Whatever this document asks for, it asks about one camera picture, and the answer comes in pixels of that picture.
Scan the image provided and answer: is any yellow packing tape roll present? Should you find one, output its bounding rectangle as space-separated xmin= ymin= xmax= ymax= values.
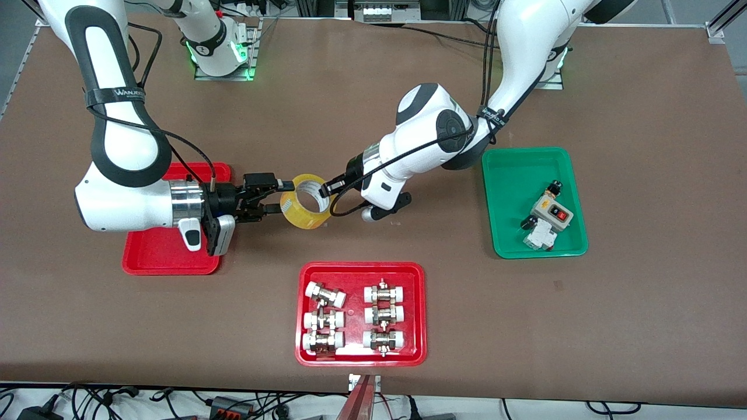
xmin=280 ymin=174 xmax=332 ymax=230

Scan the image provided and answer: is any red tray with fittings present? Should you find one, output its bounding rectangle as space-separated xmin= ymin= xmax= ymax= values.
xmin=295 ymin=262 xmax=427 ymax=367

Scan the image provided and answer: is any empty red plastic tray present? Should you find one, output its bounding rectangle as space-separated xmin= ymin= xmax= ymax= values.
xmin=121 ymin=162 xmax=232 ymax=275

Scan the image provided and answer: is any green plastic tray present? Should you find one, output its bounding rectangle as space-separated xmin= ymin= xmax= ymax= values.
xmin=482 ymin=147 xmax=590 ymax=259

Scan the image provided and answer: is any white-capped metal pipe fitting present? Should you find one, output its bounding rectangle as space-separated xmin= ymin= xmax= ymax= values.
xmin=364 ymin=304 xmax=405 ymax=326
xmin=302 ymin=331 xmax=345 ymax=355
xmin=362 ymin=328 xmax=405 ymax=356
xmin=305 ymin=282 xmax=347 ymax=309
xmin=364 ymin=280 xmax=406 ymax=304
xmin=303 ymin=309 xmax=345 ymax=331

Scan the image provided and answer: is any grey power strip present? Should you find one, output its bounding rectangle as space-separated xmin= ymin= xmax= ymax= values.
xmin=362 ymin=0 xmax=422 ymax=23

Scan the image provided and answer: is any white circuit breaker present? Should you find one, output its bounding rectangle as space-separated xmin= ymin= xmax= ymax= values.
xmin=523 ymin=223 xmax=556 ymax=251

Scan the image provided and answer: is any black orange connector block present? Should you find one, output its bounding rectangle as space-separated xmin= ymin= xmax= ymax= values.
xmin=209 ymin=395 xmax=257 ymax=420

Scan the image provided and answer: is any red clamp bar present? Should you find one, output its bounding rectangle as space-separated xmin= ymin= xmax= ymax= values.
xmin=336 ymin=374 xmax=374 ymax=420

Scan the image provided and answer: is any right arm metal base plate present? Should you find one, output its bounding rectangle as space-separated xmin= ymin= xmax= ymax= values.
xmin=194 ymin=17 xmax=260 ymax=81

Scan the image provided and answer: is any black left arm cable strap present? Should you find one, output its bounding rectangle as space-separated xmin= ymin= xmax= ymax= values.
xmin=477 ymin=105 xmax=508 ymax=127

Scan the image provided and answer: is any black arm cable strap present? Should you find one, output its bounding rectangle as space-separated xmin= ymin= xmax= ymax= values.
xmin=85 ymin=86 xmax=146 ymax=109
xmin=477 ymin=105 xmax=508 ymax=127

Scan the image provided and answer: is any black cable on table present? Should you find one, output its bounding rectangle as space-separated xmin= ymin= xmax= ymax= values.
xmin=403 ymin=22 xmax=498 ymax=50

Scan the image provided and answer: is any black right arm cable strap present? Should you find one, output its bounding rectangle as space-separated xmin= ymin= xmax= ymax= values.
xmin=85 ymin=86 xmax=146 ymax=109

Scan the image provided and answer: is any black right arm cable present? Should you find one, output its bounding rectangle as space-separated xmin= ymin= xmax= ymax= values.
xmin=88 ymin=22 xmax=217 ymax=188

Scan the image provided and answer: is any grey switch box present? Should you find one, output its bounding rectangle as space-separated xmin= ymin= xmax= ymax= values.
xmin=530 ymin=194 xmax=575 ymax=233

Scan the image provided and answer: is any black cable loop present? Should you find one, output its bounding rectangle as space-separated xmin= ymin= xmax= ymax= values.
xmin=587 ymin=401 xmax=643 ymax=416

